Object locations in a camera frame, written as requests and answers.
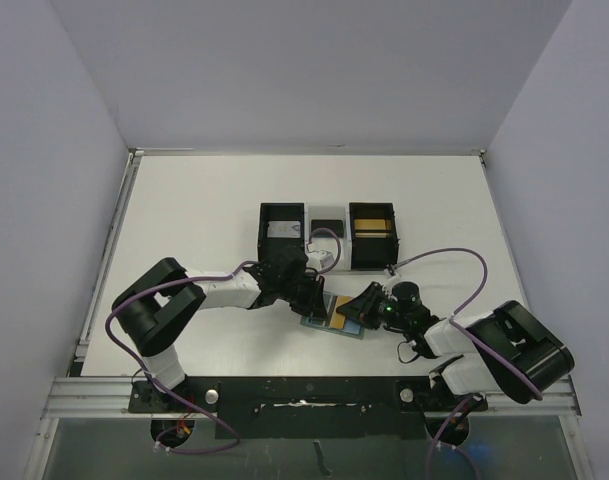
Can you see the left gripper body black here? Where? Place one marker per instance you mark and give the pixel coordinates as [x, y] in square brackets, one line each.
[302, 290]

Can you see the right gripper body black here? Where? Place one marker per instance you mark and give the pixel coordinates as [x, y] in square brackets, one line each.
[375, 304]

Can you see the green leather card holder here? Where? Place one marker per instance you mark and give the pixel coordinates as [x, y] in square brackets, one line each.
[353, 329]

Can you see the gold card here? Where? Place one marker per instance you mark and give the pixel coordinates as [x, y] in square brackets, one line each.
[376, 228]
[338, 320]

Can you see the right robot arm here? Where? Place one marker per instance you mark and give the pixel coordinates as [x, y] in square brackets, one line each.
[504, 350]

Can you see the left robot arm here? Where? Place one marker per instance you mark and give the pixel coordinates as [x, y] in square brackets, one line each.
[149, 316]

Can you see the silver blue card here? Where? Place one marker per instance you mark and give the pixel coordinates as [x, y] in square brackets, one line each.
[284, 229]

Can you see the black card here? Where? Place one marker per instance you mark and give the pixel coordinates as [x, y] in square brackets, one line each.
[327, 227]

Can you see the gold card in bin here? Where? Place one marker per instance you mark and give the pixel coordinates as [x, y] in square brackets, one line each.
[376, 228]

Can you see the black right bin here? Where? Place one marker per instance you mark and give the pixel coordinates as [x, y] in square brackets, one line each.
[373, 254]

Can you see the black bin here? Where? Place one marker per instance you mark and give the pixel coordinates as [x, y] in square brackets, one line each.
[278, 211]
[373, 254]

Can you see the black left bin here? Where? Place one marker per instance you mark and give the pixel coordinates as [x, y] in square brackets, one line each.
[278, 211]

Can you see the white middle bin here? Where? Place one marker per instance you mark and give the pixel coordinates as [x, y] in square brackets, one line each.
[341, 247]

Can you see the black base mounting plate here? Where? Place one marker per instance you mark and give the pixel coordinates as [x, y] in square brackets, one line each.
[305, 407]

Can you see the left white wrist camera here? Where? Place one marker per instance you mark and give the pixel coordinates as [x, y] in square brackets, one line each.
[321, 260]

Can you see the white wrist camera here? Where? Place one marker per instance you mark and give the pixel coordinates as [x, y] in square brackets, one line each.
[392, 272]
[321, 260]

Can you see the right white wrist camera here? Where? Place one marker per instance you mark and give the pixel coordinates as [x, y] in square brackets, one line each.
[392, 272]

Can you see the aluminium front rail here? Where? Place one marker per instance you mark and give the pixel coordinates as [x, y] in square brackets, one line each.
[108, 398]

